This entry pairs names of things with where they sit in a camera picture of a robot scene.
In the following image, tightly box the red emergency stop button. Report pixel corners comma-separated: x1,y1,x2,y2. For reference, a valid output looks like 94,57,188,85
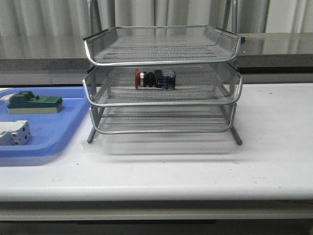
134,69,176,90

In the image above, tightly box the silver wire rack frame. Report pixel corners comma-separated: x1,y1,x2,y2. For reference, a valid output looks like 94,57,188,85
83,0,243,145

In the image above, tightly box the white circuit breaker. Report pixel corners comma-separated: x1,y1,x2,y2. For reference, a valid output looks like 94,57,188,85
0,120,31,146

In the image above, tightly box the green electrical module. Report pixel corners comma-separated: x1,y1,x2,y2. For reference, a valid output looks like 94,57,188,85
7,91,63,114

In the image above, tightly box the blue plastic tray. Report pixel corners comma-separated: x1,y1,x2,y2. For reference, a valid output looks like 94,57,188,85
0,87,89,157

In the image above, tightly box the grey stone counter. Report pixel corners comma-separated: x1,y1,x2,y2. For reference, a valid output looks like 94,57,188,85
0,33,313,87

